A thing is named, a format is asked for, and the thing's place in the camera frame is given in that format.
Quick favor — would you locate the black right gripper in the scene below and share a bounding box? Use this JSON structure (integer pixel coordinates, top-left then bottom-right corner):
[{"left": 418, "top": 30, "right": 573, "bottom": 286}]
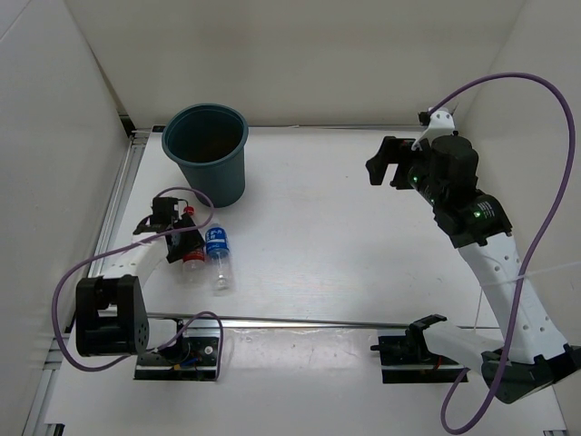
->
[{"left": 366, "top": 137, "right": 446, "bottom": 208}]

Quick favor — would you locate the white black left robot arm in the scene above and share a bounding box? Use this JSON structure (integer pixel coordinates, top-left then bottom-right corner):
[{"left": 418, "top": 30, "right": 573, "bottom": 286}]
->
[{"left": 75, "top": 197, "right": 204, "bottom": 357}]

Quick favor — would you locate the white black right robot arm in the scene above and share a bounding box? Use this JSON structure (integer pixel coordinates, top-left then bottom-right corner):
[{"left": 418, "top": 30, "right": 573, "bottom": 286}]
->
[{"left": 366, "top": 135, "right": 580, "bottom": 404}]

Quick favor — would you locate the red label water bottle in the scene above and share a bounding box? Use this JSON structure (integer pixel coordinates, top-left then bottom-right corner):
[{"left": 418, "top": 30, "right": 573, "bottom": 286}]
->
[{"left": 182, "top": 230, "right": 205, "bottom": 284}]

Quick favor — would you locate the aluminium table frame rail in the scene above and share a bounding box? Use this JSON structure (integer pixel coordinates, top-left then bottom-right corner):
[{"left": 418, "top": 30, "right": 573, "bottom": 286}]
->
[{"left": 22, "top": 122, "right": 155, "bottom": 436}]

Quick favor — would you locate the left robot arm base mount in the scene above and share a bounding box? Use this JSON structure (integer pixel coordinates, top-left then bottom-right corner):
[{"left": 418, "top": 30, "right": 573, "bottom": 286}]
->
[{"left": 133, "top": 317, "right": 224, "bottom": 382}]

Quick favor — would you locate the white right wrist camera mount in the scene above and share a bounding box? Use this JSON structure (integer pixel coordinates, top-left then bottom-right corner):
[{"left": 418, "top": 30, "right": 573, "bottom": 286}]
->
[{"left": 411, "top": 106, "right": 456, "bottom": 151}]

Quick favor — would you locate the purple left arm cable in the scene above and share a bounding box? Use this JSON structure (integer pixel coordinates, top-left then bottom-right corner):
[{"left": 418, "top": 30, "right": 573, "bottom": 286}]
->
[{"left": 52, "top": 186, "right": 224, "bottom": 385}]

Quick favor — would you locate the right robot arm base mount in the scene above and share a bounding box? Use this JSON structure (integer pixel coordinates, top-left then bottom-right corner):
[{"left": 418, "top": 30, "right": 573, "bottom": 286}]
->
[{"left": 370, "top": 333, "right": 463, "bottom": 384}]

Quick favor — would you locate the blue label water bottle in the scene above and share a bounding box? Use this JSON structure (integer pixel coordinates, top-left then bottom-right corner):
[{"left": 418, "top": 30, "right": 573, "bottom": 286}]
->
[{"left": 205, "top": 221, "right": 233, "bottom": 292}]

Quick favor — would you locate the dark teal plastic bin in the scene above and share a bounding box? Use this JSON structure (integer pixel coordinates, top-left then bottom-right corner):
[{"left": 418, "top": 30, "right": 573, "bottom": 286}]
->
[{"left": 162, "top": 104, "right": 249, "bottom": 208}]

